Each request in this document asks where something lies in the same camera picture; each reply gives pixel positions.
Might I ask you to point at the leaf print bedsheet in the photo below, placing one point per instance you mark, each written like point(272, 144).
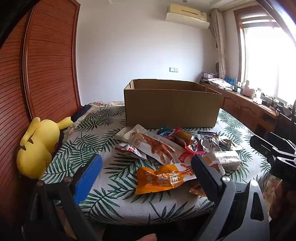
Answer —
point(97, 129)

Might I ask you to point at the white wall switch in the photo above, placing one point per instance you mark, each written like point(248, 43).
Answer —
point(174, 69)

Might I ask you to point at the brown cardboard box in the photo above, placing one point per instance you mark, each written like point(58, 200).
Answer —
point(171, 109)

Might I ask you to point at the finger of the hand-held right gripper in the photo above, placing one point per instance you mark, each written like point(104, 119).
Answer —
point(282, 168)
point(266, 144)

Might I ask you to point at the pink snack packet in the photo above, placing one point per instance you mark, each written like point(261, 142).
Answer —
point(189, 142)

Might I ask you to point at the teal snack packet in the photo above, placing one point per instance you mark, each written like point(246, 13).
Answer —
point(164, 131)

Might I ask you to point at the person's right hand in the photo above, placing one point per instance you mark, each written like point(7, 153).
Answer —
point(281, 201)

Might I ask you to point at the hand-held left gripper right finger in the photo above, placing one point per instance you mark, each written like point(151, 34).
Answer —
point(204, 176)

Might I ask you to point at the clear cracker packet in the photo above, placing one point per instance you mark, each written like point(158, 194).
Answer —
point(227, 160)

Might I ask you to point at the patterned beige curtain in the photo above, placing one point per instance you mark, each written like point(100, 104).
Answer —
point(218, 41)

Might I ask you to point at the large white chicken feet packet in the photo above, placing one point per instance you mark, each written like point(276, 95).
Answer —
point(152, 143)

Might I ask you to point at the black tripod stand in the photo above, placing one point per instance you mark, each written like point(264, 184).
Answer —
point(286, 122)

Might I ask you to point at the orange white snack packet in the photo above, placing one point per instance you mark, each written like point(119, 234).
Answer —
point(214, 165)

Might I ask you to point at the pink bottle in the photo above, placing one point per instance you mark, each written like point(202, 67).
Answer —
point(248, 90)

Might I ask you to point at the blue packs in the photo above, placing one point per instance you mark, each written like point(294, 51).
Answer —
point(231, 81)

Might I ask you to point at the pink box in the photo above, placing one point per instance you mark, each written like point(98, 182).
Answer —
point(208, 75)

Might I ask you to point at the small dark fan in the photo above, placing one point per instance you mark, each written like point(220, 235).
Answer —
point(217, 68)

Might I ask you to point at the wooden framed window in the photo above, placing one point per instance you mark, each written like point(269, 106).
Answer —
point(266, 53)

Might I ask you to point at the white red snack packet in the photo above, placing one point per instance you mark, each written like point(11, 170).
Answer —
point(131, 150)

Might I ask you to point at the stack of folded cloths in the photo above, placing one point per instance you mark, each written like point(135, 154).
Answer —
point(219, 83)

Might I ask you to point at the striped orange snack packet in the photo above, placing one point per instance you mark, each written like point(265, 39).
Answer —
point(196, 191)

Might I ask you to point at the clear plastic container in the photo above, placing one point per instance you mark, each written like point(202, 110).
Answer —
point(257, 97)

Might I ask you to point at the silver white snack packet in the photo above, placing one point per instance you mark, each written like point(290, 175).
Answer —
point(209, 141)

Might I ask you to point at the wall air conditioner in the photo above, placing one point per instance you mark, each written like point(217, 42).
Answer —
point(187, 15)

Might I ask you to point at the dark folded clothes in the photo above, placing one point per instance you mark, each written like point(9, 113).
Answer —
point(79, 112)

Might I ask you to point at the floral blanket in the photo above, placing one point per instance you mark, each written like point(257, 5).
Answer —
point(104, 103)

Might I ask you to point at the dark small desk devices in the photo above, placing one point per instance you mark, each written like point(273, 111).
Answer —
point(272, 102)

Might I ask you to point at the small grey snack packet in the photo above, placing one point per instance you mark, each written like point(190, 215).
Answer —
point(227, 143)

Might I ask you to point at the long wooden cabinet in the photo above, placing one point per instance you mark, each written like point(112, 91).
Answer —
point(242, 109)

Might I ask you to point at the yellow plush toy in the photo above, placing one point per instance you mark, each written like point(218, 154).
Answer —
point(39, 143)

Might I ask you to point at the person's left hand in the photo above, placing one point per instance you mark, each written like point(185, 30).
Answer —
point(146, 237)

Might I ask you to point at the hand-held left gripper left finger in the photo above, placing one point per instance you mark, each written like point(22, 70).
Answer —
point(89, 178)

